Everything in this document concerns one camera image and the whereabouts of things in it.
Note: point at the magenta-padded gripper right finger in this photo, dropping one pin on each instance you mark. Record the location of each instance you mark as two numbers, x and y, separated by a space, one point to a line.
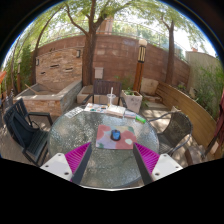
165 165

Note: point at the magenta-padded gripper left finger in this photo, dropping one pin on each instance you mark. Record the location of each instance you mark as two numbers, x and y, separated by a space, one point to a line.
60 165

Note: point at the blue and black computer mouse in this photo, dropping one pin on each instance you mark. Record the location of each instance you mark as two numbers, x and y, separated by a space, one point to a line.
115 135

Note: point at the floral pastel mouse pad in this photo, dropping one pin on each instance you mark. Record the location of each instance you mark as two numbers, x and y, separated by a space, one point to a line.
128 140

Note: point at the dark wicker chair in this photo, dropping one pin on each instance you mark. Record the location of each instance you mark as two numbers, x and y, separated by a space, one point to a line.
176 128

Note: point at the black slatted armchair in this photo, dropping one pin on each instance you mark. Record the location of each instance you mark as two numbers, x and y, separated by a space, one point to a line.
23 130

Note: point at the green marker pen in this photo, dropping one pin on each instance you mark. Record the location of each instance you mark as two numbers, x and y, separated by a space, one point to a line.
140 120

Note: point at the curved wooden slat fence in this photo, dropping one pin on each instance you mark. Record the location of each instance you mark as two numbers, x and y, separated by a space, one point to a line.
193 115

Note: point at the raised stone planter bed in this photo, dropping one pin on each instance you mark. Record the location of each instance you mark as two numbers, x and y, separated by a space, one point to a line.
43 103

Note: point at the paper sheet with paint swatches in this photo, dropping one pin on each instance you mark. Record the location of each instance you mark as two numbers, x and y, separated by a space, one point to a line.
95 107

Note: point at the white square planter box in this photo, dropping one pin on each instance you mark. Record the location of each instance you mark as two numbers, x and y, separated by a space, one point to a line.
133 101

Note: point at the pale closed book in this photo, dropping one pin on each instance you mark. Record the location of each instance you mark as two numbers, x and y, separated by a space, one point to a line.
116 110

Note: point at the dark wooden slatted chair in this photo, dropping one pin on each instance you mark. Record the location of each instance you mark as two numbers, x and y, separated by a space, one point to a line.
101 87

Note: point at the orange parasol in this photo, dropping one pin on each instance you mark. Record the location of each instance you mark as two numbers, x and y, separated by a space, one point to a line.
2 76

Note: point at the thin curved tree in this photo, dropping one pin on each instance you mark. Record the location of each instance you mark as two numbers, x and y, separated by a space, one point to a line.
34 60

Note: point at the slender leaning tree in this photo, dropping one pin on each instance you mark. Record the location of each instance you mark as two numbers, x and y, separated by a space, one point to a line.
170 53

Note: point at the thick forked tree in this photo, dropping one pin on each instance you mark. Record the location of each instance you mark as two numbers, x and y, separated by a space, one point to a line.
88 56

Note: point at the wooden garden lamp post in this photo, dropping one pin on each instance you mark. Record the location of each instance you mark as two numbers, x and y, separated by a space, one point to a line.
139 70

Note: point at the beige wall utility box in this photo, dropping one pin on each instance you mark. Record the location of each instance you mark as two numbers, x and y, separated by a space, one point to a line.
99 72

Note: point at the dark wall lamp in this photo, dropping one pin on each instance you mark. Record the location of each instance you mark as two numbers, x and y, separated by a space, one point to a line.
78 53
37 62

